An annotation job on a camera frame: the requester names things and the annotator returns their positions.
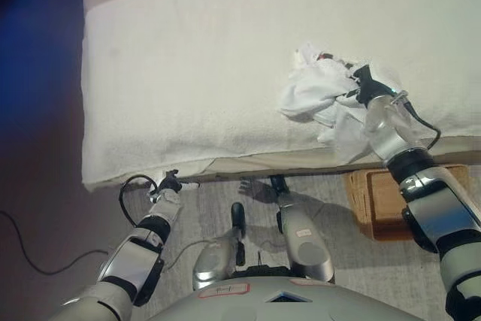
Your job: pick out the silver left robot leg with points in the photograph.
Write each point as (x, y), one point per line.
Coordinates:
(214, 257)

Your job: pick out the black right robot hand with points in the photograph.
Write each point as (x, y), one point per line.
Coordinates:
(370, 86)

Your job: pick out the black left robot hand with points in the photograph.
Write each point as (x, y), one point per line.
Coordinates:
(169, 183)

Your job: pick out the white clothes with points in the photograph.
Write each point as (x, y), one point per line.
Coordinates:
(319, 91)

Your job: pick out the rectangular wooden basket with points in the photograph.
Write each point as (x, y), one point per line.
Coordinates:
(383, 204)

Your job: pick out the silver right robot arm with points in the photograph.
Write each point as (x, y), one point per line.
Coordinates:
(428, 200)

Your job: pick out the black left robot foot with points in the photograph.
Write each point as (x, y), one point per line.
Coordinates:
(238, 217)

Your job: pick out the black robot foot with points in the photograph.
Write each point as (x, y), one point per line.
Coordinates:
(238, 217)
(280, 183)

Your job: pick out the silver robot leg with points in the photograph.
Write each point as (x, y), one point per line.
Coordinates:
(214, 257)
(304, 238)

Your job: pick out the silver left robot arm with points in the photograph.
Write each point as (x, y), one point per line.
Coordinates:
(135, 257)

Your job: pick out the silver right robot leg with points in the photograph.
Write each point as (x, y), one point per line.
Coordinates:
(304, 238)

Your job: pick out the grey floor rug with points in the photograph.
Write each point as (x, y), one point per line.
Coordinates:
(357, 257)

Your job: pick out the black right robot foot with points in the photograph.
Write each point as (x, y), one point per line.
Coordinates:
(280, 183)

